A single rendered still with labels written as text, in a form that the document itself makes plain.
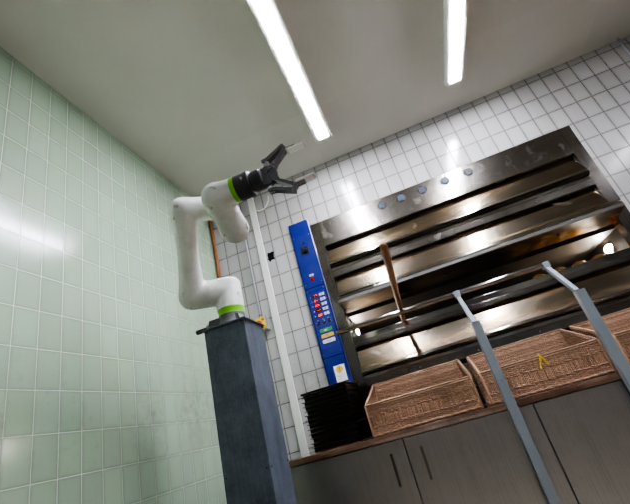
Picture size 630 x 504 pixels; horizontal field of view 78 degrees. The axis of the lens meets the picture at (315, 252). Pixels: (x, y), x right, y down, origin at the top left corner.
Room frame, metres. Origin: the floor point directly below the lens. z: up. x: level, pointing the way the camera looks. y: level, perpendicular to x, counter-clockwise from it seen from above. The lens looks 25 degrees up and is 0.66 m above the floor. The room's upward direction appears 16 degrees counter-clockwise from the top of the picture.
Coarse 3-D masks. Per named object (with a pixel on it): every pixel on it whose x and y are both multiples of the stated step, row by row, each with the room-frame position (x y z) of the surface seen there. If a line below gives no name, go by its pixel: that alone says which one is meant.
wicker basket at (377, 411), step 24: (456, 360) 2.48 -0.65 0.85; (384, 384) 2.57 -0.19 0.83; (408, 384) 2.53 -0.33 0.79; (432, 384) 2.50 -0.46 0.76; (456, 384) 2.05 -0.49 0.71; (384, 408) 2.12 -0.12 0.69; (408, 408) 2.10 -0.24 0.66; (432, 408) 2.08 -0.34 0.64; (456, 408) 2.05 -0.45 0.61; (480, 408) 2.04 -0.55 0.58; (384, 432) 2.13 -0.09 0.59
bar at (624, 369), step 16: (512, 272) 2.07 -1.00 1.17; (528, 272) 2.06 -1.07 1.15; (464, 288) 2.12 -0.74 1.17; (480, 288) 2.12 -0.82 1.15; (576, 288) 1.85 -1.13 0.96; (416, 304) 2.18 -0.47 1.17; (464, 304) 2.06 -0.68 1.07; (592, 304) 1.81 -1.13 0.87; (368, 320) 2.23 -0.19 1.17; (592, 320) 1.82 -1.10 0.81; (480, 336) 1.91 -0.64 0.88; (608, 336) 1.81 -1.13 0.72; (608, 352) 1.84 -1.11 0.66; (496, 368) 1.91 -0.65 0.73; (624, 368) 1.81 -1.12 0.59; (512, 400) 1.91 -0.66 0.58; (512, 416) 1.91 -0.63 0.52; (528, 432) 1.91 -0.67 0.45; (528, 448) 1.91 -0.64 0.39; (544, 480) 1.91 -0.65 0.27
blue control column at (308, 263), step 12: (300, 228) 2.63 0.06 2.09; (300, 240) 2.64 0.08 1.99; (312, 240) 2.62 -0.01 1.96; (300, 252) 2.64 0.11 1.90; (312, 252) 2.62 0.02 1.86; (300, 264) 2.65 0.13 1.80; (312, 264) 2.63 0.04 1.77; (312, 276) 2.63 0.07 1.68; (312, 288) 2.64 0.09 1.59; (324, 288) 2.62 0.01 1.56; (336, 324) 2.62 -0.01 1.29; (336, 348) 2.63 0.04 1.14; (324, 360) 2.65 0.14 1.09; (336, 360) 2.63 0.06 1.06; (348, 372) 2.62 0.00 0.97
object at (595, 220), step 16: (608, 208) 2.15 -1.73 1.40; (560, 224) 2.21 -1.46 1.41; (576, 224) 2.22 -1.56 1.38; (592, 224) 2.27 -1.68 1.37; (608, 224) 2.32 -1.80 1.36; (512, 240) 2.26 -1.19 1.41; (528, 240) 2.27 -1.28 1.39; (544, 240) 2.32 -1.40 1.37; (560, 240) 2.38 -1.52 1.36; (480, 256) 2.32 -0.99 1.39; (496, 256) 2.38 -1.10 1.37; (512, 256) 2.43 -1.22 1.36; (432, 272) 2.38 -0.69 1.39; (448, 272) 2.43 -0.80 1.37; (464, 272) 2.49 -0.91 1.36; (384, 288) 2.43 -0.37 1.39; (400, 288) 2.49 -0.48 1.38; (416, 288) 2.55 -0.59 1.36; (352, 304) 2.55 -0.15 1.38; (368, 304) 2.61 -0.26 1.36
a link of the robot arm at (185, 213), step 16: (176, 208) 1.40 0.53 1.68; (192, 208) 1.42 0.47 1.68; (176, 224) 1.44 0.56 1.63; (192, 224) 1.47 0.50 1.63; (176, 240) 1.50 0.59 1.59; (192, 240) 1.51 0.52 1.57; (192, 256) 1.55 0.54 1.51; (192, 272) 1.58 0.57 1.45; (192, 288) 1.62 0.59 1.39; (208, 288) 1.66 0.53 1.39; (192, 304) 1.66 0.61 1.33; (208, 304) 1.69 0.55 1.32
